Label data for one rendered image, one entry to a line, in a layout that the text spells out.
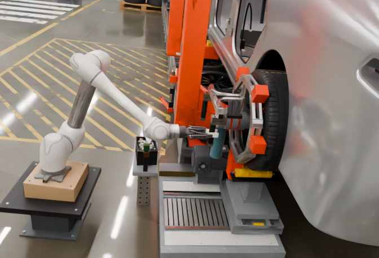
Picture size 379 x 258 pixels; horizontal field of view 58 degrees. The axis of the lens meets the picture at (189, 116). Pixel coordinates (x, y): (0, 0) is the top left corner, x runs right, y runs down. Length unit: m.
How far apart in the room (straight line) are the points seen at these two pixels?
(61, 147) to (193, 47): 1.11
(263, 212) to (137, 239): 0.89
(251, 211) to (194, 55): 1.17
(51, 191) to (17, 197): 0.23
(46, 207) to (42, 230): 0.31
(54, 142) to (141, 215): 0.86
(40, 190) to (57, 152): 0.26
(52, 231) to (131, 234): 0.52
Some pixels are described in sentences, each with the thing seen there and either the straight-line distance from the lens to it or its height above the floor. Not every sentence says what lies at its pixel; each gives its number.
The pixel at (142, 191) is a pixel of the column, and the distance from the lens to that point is 2.68.
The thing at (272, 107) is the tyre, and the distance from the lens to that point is 2.00.
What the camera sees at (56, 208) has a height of 0.30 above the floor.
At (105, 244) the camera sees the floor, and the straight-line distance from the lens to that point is 2.50.
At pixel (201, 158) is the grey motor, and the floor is 0.39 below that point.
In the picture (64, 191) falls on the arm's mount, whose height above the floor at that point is 0.38.
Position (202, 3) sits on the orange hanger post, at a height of 1.48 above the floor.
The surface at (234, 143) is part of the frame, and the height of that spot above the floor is 0.61.
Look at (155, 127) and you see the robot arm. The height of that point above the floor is 0.96.
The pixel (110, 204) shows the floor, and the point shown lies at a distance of 2.78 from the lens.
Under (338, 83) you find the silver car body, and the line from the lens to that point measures 1.51.
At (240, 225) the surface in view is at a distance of 2.47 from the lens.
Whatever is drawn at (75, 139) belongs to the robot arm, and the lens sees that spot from 2.42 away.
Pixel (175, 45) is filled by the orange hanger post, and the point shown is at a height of 0.67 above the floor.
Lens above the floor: 1.83
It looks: 26 degrees down
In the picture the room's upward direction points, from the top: 7 degrees clockwise
